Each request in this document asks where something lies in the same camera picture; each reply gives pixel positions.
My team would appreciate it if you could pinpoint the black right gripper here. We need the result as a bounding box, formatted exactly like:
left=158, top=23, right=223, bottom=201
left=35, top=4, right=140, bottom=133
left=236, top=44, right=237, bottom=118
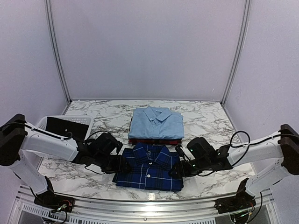
left=168, top=157, right=210, bottom=179

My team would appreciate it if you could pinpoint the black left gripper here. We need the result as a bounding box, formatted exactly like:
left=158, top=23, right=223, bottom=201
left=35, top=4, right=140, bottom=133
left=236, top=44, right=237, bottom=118
left=93, top=153, right=132, bottom=175

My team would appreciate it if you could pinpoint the red plaid shirt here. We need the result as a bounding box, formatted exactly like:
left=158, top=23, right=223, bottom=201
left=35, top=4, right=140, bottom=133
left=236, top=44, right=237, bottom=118
left=128, top=115, right=185, bottom=145

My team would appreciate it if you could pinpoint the blue plaid long sleeve shirt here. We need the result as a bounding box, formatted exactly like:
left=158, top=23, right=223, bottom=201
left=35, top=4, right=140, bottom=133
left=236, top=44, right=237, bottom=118
left=113, top=143, right=184, bottom=192

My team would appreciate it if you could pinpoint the light blue shirt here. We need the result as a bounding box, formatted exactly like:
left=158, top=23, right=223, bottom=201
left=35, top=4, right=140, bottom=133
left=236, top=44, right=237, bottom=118
left=128, top=106, right=185, bottom=140

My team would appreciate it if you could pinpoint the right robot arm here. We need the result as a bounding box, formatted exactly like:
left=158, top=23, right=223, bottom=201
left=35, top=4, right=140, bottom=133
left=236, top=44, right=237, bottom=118
left=169, top=124, right=299, bottom=209

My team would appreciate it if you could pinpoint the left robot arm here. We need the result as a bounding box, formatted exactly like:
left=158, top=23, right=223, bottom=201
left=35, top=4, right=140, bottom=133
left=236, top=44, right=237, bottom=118
left=0, top=114, right=131, bottom=208

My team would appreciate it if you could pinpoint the black shirt in basket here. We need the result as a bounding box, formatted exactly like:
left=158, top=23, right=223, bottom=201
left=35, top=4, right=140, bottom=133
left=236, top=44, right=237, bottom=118
left=45, top=117, right=89, bottom=140

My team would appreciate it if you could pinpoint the white plastic basket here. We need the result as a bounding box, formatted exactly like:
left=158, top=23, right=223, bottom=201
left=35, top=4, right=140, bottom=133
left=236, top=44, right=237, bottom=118
left=37, top=115, right=93, bottom=140

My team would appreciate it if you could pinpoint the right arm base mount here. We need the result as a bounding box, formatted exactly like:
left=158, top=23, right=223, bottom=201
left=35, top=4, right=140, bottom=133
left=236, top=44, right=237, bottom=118
left=214, top=178, right=256, bottom=214

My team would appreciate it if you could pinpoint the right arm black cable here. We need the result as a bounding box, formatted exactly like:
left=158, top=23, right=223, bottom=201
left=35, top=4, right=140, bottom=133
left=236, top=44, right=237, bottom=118
left=230, top=130, right=251, bottom=149

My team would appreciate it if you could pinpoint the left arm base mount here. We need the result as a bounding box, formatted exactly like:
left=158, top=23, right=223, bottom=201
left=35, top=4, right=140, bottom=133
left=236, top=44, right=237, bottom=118
left=32, top=177, right=75, bottom=212

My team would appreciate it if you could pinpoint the aluminium front frame rail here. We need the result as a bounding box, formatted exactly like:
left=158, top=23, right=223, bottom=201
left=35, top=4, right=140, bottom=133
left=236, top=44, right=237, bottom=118
left=8, top=185, right=281, bottom=224

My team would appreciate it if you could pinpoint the left aluminium wall post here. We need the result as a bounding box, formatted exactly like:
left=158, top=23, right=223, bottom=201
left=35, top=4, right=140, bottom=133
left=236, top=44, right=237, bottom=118
left=44, top=0, right=72, bottom=103

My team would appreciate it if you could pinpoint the aluminium wall post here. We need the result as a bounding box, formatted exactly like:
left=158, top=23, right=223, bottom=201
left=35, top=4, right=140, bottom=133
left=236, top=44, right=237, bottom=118
left=44, top=0, right=72, bottom=103
left=221, top=0, right=252, bottom=107

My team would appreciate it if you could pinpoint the right aluminium wall post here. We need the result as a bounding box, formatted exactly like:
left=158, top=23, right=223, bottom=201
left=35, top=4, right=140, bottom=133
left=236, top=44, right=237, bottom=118
left=221, top=0, right=252, bottom=107

